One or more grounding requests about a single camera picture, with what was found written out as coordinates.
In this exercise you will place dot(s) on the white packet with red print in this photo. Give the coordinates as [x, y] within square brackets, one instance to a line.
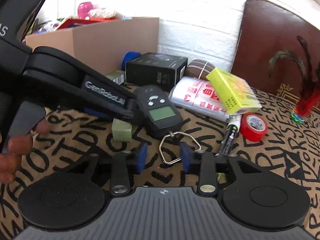
[195, 97]

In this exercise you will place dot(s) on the red tape roll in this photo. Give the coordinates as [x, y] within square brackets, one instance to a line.
[247, 132]

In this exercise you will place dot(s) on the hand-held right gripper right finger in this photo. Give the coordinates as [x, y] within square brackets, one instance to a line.
[185, 155]

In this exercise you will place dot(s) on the person's left hand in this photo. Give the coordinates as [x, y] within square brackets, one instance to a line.
[20, 145]

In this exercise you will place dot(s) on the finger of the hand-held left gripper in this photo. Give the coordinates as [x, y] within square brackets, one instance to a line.
[105, 90]
[100, 112]

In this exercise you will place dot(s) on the yellow box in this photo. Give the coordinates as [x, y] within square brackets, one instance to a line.
[232, 90]

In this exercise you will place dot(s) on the brown folding table board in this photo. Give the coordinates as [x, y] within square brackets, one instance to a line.
[262, 30]

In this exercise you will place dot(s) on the brown striped pouch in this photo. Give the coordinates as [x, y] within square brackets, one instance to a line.
[197, 67]

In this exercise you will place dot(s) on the pink cup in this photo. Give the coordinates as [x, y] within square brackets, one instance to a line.
[85, 10]

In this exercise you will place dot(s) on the green soap box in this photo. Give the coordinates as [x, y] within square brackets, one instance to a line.
[113, 75]

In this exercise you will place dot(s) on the blue roll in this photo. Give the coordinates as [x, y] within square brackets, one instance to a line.
[130, 58]

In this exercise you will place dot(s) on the marker with blue cap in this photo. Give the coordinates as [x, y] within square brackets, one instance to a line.
[230, 137]

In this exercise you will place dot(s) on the black digital scale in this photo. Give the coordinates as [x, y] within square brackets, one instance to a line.
[160, 115]

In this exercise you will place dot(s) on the feather shuttlecock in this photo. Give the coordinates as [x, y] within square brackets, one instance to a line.
[303, 105]

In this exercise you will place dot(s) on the green soap block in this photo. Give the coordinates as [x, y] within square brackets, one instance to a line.
[122, 131]

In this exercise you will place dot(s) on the large tan cardboard box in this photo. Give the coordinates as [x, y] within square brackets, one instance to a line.
[100, 40]

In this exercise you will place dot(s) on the red box lid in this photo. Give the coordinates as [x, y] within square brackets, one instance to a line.
[65, 23]

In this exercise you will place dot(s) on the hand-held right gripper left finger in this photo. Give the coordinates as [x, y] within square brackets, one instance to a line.
[143, 155]

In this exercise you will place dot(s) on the black product box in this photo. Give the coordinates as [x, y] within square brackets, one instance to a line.
[155, 70]

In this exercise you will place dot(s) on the letter printed blanket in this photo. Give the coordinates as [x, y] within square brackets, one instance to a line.
[262, 160]

